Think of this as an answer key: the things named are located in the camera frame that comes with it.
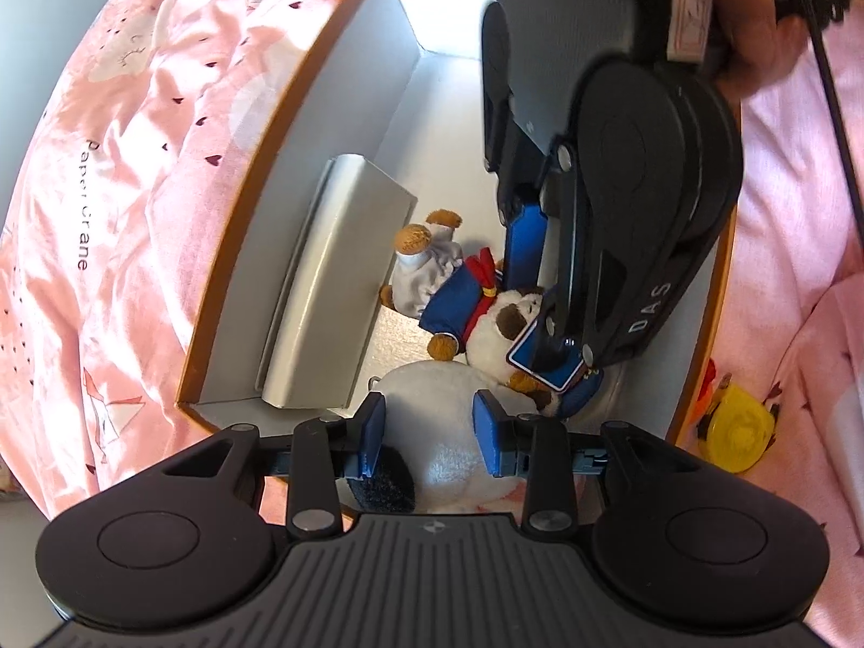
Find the pink printed bedsheet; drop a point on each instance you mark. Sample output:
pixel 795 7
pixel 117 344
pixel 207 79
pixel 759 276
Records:
pixel 101 182

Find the plush dog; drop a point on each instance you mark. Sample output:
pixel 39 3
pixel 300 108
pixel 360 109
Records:
pixel 466 304

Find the white plush toy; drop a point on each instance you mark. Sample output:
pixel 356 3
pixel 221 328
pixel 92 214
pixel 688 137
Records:
pixel 439 418

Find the person's right hand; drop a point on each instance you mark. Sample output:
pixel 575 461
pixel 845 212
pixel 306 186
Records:
pixel 749 27

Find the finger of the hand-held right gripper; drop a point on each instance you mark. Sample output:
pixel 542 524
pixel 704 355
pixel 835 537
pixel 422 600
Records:
pixel 526 250
pixel 628 331

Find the orange cardboard box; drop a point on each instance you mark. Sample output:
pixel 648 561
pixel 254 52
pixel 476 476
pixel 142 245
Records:
pixel 439 115

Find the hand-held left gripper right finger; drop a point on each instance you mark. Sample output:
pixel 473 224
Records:
pixel 487 433

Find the grey rectangular box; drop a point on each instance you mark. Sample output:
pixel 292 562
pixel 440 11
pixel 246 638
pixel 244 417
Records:
pixel 337 283

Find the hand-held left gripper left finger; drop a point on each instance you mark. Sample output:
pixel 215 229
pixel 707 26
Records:
pixel 371 430

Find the yellow plastic toy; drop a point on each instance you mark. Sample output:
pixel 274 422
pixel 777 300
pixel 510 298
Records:
pixel 739 428

